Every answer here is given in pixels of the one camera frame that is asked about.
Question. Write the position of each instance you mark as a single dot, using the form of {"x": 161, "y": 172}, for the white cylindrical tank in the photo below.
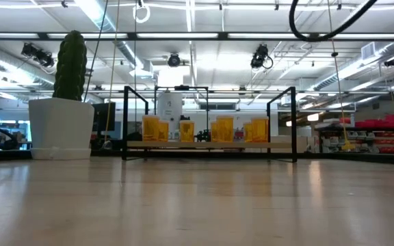
{"x": 169, "y": 106}

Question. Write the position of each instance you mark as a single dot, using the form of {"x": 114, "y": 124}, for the black ceiling fixture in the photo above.
{"x": 392, "y": 61}
{"x": 38, "y": 54}
{"x": 260, "y": 54}
{"x": 174, "y": 60}

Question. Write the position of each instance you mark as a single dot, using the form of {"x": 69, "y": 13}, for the black background monitor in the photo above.
{"x": 103, "y": 116}

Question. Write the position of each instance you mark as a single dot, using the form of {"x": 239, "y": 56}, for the white plant pot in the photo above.
{"x": 60, "y": 126}

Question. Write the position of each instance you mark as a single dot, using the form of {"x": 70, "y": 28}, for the green cactus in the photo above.
{"x": 70, "y": 65}

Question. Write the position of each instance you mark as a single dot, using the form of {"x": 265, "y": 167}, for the grey air vent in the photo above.
{"x": 368, "y": 51}

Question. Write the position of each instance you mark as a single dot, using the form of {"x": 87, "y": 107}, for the rack of red bins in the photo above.
{"x": 392, "y": 123}

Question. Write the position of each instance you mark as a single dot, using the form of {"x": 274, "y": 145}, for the black background rack frame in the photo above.
{"x": 181, "y": 87}

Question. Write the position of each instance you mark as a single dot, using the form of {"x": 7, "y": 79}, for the wooden shelf black metal frame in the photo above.
{"x": 238, "y": 145}

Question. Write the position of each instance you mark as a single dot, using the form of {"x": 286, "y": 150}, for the black aluminium table frame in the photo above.
{"x": 354, "y": 158}

